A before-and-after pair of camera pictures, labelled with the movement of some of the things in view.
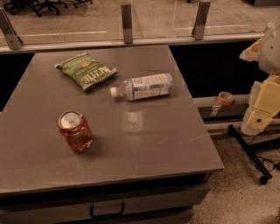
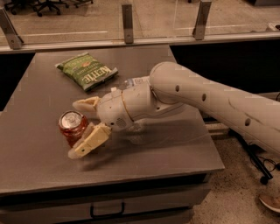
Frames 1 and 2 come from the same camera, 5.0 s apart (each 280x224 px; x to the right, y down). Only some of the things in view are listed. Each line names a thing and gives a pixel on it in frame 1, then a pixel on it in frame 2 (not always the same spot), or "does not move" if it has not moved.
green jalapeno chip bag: (84, 70) does not move
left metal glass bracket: (6, 27) does not move
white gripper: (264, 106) to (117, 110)
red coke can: (73, 125) does not move
